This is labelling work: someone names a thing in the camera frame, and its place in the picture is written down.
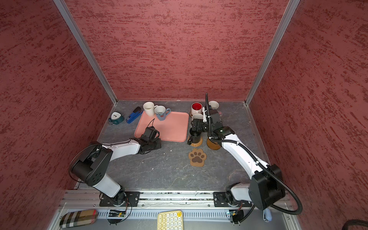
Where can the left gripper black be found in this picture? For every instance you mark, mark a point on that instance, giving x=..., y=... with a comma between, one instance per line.
x=158, y=146

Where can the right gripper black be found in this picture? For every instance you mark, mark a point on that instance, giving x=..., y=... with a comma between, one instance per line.
x=200, y=122

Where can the black mug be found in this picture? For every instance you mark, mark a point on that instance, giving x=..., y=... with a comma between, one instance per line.
x=194, y=137

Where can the white mug red inside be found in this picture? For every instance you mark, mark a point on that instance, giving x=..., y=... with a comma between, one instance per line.
x=196, y=108

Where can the woven rattan coaster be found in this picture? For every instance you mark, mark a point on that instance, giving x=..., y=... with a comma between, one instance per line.
x=197, y=144

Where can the pink serving tray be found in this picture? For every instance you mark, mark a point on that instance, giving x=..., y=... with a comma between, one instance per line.
x=174, y=128

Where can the lavender mug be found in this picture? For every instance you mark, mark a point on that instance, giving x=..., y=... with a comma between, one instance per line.
x=214, y=105

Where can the large round wooden coaster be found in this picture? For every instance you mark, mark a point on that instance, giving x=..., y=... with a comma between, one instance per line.
x=213, y=145

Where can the white speckled blue mug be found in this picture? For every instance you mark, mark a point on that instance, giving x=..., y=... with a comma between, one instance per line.
x=162, y=112

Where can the brown paw print coaster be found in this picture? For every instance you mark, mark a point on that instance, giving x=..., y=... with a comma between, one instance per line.
x=197, y=157

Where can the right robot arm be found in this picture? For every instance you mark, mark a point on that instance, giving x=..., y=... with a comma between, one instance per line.
x=266, y=186

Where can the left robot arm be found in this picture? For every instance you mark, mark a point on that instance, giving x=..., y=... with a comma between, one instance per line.
x=91, y=164

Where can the blue stapler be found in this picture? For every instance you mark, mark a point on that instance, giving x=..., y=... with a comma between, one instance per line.
x=134, y=115

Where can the green tape measure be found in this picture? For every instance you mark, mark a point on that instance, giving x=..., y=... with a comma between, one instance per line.
x=116, y=118

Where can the yellow keypad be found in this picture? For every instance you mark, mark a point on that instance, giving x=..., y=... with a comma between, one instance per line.
x=170, y=220

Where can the plaid glasses case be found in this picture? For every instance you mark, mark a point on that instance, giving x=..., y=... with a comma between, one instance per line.
x=78, y=218

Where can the light blue computer mouse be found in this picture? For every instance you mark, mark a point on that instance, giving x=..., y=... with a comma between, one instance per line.
x=267, y=215

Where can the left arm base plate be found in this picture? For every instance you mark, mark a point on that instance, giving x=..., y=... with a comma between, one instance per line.
x=132, y=199

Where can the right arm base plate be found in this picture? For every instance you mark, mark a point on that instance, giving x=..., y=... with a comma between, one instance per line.
x=224, y=199

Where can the aluminium rail frame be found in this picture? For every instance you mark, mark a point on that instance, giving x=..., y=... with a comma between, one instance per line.
x=194, y=204

